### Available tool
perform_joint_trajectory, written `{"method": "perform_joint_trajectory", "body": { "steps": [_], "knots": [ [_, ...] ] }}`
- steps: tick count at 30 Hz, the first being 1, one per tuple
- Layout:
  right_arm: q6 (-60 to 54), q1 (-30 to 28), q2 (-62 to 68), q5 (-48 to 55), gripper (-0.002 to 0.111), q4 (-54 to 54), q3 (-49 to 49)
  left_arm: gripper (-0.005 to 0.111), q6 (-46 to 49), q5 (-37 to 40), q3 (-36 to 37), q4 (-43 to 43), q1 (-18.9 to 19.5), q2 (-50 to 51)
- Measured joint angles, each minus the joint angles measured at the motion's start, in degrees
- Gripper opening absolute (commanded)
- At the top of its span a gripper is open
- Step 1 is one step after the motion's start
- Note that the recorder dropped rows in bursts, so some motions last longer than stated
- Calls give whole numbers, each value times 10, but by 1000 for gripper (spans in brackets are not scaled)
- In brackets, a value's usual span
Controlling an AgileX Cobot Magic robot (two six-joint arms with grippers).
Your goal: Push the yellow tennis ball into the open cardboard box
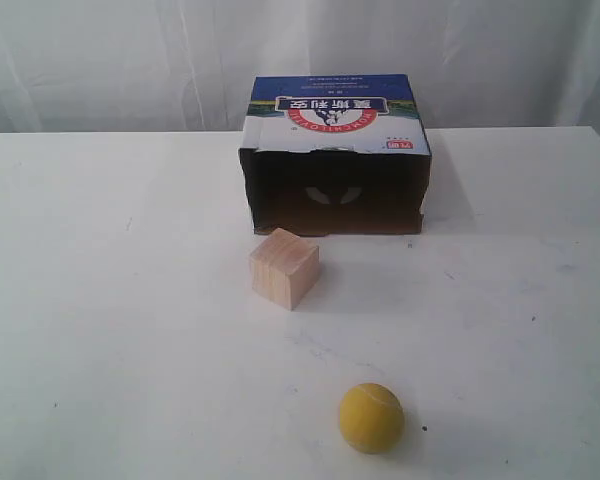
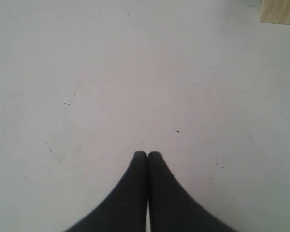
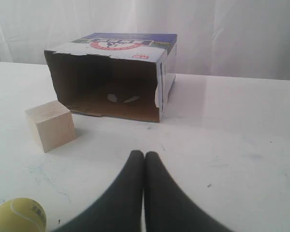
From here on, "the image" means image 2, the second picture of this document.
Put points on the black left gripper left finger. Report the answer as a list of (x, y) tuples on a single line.
[(125, 208)]

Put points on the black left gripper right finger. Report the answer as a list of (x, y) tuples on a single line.
[(171, 208)]

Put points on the light wooden cube block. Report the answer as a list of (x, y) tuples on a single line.
[(275, 12)]

